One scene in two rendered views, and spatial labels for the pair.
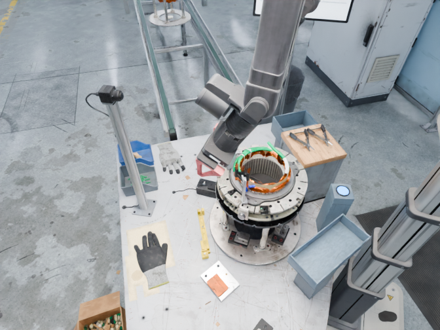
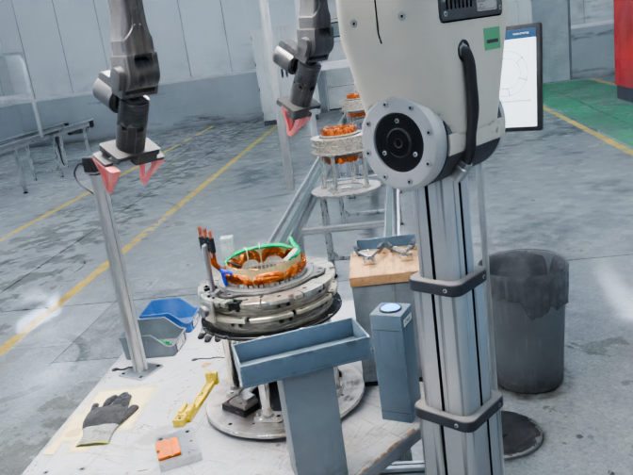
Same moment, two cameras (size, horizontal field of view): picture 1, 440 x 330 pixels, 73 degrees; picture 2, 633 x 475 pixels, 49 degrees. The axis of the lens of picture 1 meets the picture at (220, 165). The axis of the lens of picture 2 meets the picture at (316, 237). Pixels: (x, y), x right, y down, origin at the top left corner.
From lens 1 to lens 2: 1.13 m
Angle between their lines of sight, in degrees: 37
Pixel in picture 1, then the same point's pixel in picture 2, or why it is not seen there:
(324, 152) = (394, 268)
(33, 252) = not seen: outside the picture
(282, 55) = (122, 23)
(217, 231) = (217, 397)
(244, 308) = not seen: outside the picture
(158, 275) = (98, 434)
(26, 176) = (62, 417)
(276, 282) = (263, 463)
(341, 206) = (388, 335)
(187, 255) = (156, 420)
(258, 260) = (252, 431)
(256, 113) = (115, 81)
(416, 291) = not seen: outside the picture
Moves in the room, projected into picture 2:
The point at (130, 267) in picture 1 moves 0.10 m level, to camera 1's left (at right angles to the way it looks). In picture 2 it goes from (72, 424) to (40, 421)
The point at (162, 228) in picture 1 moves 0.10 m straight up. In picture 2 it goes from (146, 392) to (138, 357)
